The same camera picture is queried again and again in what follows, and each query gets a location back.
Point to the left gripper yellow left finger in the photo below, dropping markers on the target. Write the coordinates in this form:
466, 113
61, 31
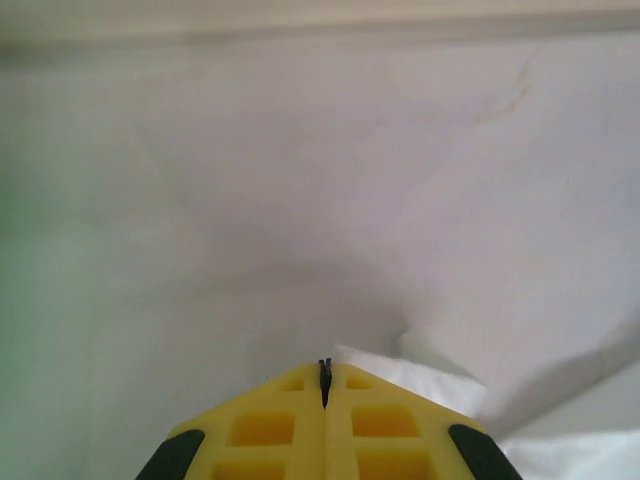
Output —
305, 425

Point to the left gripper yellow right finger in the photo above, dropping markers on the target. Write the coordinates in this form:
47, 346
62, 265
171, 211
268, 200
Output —
345, 425

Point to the white t-shirt with robot print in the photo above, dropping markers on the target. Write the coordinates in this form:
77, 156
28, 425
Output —
425, 380

